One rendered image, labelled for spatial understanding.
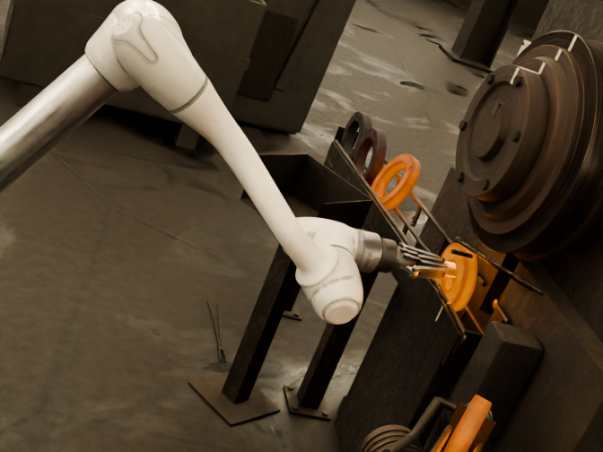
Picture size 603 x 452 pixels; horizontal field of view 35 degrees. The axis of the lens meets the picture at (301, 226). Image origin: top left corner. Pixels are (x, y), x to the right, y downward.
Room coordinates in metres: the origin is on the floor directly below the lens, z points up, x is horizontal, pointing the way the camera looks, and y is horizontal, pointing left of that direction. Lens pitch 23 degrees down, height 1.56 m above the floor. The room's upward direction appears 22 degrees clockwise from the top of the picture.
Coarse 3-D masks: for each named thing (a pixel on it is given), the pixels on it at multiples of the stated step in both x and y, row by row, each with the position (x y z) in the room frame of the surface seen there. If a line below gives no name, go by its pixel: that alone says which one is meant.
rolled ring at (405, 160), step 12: (408, 156) 2.64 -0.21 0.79; (384, 168) 2.70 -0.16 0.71; (396, 168) 2.68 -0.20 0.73; (408, 168) 2.59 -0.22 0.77; (420, 168) 2.60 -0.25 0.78; (384, 180) 2.67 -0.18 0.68; (408, 180) 2.55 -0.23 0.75; (396, 192) 2.54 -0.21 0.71; (408, 192) 2.54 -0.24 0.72; (384, 204) 2.54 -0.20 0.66; (396, 204) 2.54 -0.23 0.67
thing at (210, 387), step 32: (288, 160) 2.46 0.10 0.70; (288, 192) 2.51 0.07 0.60; (320, 192) 2.47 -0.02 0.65; (352, 192) 2.41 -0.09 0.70; (352, 224) 2.33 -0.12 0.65; (288, 256) 2.32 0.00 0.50; (288, 288) 2.34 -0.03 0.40; (256, 320) 2.33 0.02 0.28; (256, 352) 2.32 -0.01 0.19; (192, 384) 2.32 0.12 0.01; (224, 384) 2.34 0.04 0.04; (224, 416) 2.24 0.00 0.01; (256, 416) 2.29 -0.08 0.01
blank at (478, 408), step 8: (472, 400) 1.43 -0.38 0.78; (480, 400) 1.44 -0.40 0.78; (472, 408) 1.41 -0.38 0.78; (480, 408) 1.42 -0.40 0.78; (488, 408) 1.43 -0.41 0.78; (464, 416) 1.39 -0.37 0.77; (472, 416) 1.40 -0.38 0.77; (480, 416) 1.40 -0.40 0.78; (464, 424) 1.38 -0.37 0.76; (472, 424) 1.39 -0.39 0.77; (480, 424) 1.39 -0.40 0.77; (456, 432) 1.37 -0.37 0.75; (464, 432) 1.37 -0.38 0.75; (472, 432) 1.38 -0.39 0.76; (456, 440) 1.37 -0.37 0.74; (464, 440) 1.37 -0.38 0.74; (472, 440) 1.37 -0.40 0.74; (448, 448) 1.36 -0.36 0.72; (456, 448) 1.36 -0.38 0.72; (464, 448) 1.36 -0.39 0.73
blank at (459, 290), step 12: (444, 252) 2.07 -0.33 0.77; (468, 252) 2.00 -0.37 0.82; (456, 264) 2.00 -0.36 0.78; (468, 264) 1.97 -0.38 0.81; (456, 276) 1.98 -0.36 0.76; (468, 276) 1.95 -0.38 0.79; (444, 288) 2.01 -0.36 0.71; (456, 288) 1.96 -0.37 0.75; (468, 288) 1.94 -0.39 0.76; (456, 300) 1.94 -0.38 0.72; (468, 300) 1.95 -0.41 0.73
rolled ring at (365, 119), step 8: (360, 112) 2.98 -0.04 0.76; (352, 120) 3.02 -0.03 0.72; (360, 120) 2.96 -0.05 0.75; (368, 120) 2.94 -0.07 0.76; (352, 128) 3.03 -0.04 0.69; (360, 128) 2.93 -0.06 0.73; (368, 128) 2.92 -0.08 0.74; (344, 136) 3.04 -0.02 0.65; (352, 136) 3.04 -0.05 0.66; (360, 136) 2.90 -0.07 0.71; (344, 144) 3.02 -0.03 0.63; (352, 144) 3.03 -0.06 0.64; (352, 152) 2.91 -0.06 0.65; (352, 160) 2.90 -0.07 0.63
